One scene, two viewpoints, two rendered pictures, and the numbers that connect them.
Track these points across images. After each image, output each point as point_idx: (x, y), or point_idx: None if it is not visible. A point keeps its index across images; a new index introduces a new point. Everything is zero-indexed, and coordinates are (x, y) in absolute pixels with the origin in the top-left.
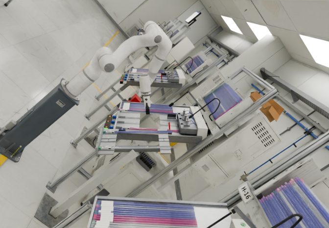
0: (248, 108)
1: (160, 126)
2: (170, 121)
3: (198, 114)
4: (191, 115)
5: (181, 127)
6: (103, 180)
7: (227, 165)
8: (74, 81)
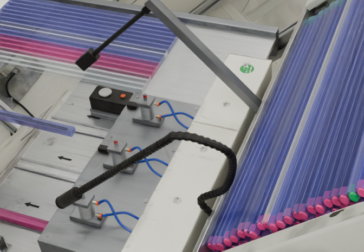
0: None
1: (11, 173)
2: (86, 143)
3: (216, 131)
4: (65, 199)
5: (45, 234)
6: None
7: None
8: None
